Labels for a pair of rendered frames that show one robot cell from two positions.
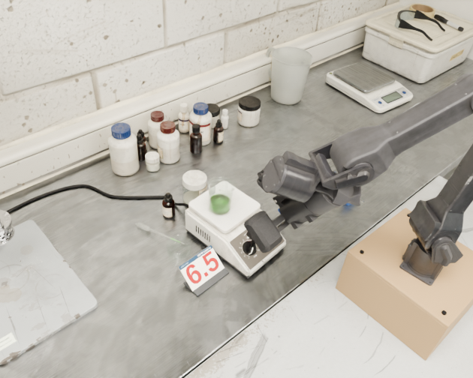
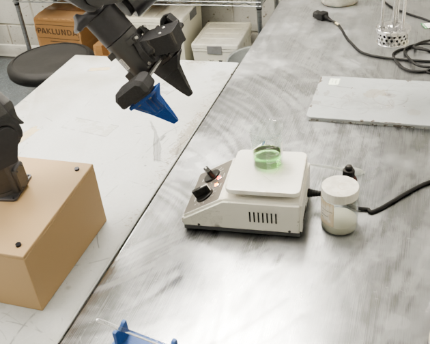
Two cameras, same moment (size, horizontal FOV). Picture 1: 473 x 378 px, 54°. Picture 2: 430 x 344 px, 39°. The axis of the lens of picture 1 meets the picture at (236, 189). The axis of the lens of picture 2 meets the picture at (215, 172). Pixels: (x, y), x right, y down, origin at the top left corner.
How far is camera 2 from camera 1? 1.51 m
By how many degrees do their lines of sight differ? 101
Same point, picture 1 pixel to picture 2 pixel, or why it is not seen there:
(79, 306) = (316, 109)
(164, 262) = not seen: hidden behind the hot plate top
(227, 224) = (243, 155)
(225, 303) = (208, 163)
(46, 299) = (345, 102)
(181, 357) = (213, 126)
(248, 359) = (162, 145)
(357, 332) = not seen: hidden behind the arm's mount
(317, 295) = (123, 207)
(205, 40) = not seen: outside the picture
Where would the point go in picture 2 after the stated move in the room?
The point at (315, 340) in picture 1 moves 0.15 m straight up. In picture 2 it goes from (110, 176) to (95, 108)
